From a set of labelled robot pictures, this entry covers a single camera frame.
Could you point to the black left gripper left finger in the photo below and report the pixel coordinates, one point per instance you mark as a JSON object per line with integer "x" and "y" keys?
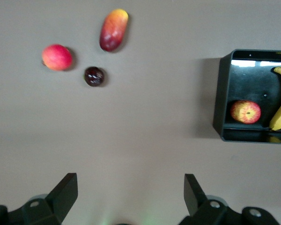
{"x": 58, "y": 201}

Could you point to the plain red round fruit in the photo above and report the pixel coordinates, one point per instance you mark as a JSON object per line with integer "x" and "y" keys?
{"x": 56, "y": 57}

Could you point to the dark purple plum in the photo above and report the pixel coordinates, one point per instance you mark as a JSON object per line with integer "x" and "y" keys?
{"x": 94, "y": 76}

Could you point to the red yellow striped apple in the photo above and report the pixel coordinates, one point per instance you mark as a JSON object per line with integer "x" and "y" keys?
{"x": 245, "y": 112}

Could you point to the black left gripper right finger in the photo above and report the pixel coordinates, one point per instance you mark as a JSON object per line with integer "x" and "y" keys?
{"x": 196, "y": 201}

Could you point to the black plastic box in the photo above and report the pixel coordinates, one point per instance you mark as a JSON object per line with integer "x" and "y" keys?
{"x": 248, "y": 89}

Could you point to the red yellow mango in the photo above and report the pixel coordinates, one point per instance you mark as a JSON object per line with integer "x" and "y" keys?
{"x": 113, "y": 30}

